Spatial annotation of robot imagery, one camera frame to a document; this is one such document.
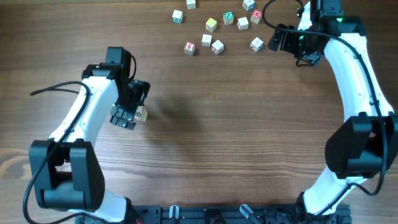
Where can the blue letter wooden block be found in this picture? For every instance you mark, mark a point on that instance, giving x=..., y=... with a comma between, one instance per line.
x=248, y=5

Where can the red 6 number block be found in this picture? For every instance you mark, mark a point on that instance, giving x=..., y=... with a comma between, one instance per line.
x=189, y=48

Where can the green N letter block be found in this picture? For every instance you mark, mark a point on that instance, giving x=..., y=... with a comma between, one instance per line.
x=228, y=18

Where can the yellow S letter block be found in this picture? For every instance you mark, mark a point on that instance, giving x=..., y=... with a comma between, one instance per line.
x=211, y=25

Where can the red W letter block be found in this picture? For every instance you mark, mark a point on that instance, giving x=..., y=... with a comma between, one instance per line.
x=256, y=16

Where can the plain wooden picture block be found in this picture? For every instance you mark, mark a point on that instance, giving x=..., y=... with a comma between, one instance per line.
x=243, y=23

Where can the blue X letter block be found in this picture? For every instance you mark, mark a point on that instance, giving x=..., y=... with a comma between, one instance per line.
x=257, y=44

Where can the red M letter block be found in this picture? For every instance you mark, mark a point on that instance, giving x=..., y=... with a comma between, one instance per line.
x=206, y=40

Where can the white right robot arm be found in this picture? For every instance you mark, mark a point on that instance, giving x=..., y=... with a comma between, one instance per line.
x=365, y=145

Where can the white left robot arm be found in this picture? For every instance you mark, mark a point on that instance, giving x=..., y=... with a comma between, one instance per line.
x=66, y=175

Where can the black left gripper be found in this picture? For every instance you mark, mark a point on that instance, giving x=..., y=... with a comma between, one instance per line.
x=125, y=114

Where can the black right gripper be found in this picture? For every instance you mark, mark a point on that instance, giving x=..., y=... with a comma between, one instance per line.
x=286, y=38

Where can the green Z letter block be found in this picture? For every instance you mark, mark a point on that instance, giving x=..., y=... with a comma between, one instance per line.
x=141, y=111

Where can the plain L letter block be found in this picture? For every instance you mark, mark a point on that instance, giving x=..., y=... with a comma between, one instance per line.
x=191, y=4

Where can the green A letter block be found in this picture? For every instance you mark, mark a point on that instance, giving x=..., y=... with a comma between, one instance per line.
x=177, y=16

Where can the leaf picture wooden block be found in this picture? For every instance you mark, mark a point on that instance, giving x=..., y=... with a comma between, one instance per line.
x=217, y=47

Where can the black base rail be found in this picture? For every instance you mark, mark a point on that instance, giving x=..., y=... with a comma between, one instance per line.
x=269, y=214

